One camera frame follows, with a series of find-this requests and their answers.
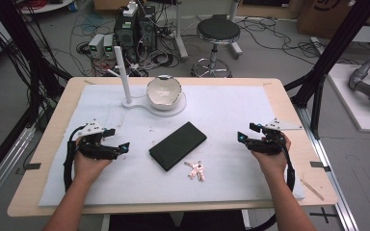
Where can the person's left hand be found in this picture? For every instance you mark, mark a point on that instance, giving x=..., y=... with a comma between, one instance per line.
x=88, y=166

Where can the black round stool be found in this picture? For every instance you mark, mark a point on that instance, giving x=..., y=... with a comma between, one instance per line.
x=218, y=30

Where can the white stand with pole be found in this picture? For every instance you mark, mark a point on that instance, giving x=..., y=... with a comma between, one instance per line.
x=126, y=86

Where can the cardboard box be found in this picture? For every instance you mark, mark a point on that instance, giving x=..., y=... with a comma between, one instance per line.
x=327, y=16

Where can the white platform board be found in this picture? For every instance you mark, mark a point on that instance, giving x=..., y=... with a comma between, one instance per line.
x=350, y=102

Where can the person's right hand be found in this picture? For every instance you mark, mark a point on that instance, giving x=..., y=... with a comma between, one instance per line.
x=274, y=162

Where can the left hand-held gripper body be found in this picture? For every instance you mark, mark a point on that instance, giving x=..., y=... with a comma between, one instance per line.
x=93, y=149

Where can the black computer tower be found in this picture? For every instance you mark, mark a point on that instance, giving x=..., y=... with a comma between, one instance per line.
x=135, y=35

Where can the person's dark clothing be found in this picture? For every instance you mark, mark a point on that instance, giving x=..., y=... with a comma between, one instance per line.
x=176, y=221

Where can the thin wooden stick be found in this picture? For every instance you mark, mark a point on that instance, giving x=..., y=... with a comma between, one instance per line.
x=312, y=189

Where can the grey power supply unit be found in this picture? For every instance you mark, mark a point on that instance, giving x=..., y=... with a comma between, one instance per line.
x=95, y=45
x=108, y=45

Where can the aluminium rail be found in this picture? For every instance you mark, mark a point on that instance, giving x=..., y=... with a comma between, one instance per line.
x=330, y=179
x=3, y=170

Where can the black rectangular box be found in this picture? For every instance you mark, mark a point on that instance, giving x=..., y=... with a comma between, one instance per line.
x=177, y=146

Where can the white power strip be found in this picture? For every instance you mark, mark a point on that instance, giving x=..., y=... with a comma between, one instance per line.
x=130, y=9

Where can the white shell-shaped bowl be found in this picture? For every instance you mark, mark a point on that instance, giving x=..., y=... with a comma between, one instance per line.
x=163, y=93

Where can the black tape cross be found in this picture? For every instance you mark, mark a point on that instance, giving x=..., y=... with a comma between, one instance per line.
x=323, y=215

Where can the black tape piece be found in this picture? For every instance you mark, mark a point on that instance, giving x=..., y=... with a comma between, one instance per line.
x=319, y=165
x=32, y=166

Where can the white foam mat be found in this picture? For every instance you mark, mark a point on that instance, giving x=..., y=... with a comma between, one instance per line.
x=224, y=166

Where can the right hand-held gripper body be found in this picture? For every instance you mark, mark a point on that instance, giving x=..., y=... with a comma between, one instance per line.
x=266, y=142

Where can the white round table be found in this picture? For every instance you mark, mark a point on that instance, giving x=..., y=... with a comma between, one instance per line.
x=45, y=5

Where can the black frame post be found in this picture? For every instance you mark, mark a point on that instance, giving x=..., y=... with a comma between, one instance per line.
x=19, y=41
x=330, y=54

